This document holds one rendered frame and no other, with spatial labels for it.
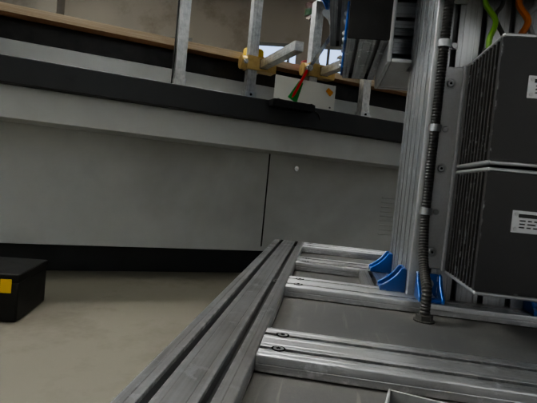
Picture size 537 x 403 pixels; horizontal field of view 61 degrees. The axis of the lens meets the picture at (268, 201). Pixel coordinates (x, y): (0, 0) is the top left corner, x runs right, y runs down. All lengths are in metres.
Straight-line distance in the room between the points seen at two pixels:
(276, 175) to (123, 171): 0.63
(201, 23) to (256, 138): 5.03
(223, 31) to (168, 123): 4.98
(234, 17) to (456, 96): 5.84
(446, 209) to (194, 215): 1.22
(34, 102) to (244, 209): 0.87
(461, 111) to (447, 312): 0.33
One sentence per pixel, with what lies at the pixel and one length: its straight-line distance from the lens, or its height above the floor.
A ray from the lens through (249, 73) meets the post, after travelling 1.72.
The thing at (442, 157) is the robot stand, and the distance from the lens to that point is 0.84.
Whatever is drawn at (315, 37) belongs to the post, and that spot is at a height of 0.97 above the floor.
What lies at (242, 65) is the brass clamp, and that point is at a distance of 1.71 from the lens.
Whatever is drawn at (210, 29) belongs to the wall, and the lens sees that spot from 6.61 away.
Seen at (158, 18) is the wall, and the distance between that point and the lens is 6.88.
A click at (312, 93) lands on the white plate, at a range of 1.80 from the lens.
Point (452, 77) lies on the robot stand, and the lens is 0.86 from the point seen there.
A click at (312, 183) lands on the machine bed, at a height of 0.41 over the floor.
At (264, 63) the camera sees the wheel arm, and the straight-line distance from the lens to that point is 1.70.
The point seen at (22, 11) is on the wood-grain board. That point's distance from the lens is 1.82.
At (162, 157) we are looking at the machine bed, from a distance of 1.83.
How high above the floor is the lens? 0.40
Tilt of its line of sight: 3 degrees down
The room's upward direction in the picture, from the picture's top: 5 degrees clockwise
